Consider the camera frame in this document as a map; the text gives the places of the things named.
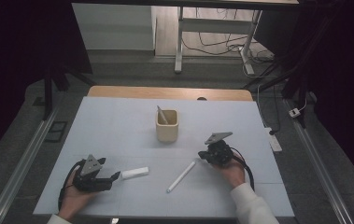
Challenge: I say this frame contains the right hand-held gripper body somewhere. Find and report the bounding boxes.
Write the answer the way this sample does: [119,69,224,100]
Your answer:
[205,132,235,167]

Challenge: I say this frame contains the beige pen holder cup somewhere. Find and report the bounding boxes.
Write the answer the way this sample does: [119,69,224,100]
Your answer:
[155,108,179,144]

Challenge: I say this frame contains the white power strip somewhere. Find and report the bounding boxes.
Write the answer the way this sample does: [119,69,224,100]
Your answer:
[264,126,283,153]

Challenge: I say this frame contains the person's right hand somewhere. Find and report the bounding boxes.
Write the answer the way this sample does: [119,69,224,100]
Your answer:
[213,155,247,189]

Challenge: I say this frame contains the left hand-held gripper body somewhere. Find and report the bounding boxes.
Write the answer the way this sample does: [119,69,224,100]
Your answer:
[72,154,114,192]

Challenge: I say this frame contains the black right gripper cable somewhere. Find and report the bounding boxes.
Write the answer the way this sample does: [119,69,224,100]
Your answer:
[230,147,256,191]

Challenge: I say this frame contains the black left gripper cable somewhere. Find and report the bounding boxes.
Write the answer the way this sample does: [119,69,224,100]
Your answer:
[57,159,87,213]

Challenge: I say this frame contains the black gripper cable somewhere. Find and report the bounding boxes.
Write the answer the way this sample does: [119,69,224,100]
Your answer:
[57,159,87,213]
[230,147,256,191]

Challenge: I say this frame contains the black floor plate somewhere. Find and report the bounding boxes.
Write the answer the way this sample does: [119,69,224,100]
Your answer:
[45,120,68,144]

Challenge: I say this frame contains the person's left hand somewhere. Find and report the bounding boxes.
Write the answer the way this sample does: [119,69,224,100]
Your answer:
[58,167,99,222]

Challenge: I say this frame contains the white marker with blue ends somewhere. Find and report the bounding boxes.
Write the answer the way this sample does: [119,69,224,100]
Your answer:
[165,160,197,194]

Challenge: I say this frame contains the tangled floor cables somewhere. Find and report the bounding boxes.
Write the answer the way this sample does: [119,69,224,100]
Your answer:
[182,31,276,63]

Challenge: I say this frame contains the white pen with label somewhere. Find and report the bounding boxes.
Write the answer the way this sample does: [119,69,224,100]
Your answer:
[156,105,169,126]

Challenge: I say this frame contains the black tripod stand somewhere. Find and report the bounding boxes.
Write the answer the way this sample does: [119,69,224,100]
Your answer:
[243,62,309,129]
[42,62,98,120]

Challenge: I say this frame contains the white cabinet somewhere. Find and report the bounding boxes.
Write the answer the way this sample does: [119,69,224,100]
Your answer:
[71,3,157,51]

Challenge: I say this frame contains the aluminium floor rail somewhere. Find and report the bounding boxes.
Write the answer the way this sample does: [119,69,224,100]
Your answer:
[0,105,61,224]
[285,99,354,224]

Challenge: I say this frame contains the white eraser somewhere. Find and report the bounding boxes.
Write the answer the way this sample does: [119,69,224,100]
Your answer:
[120,166,150,180]

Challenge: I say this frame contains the white desk frame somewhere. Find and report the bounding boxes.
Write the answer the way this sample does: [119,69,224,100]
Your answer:
[174,6,262,76]

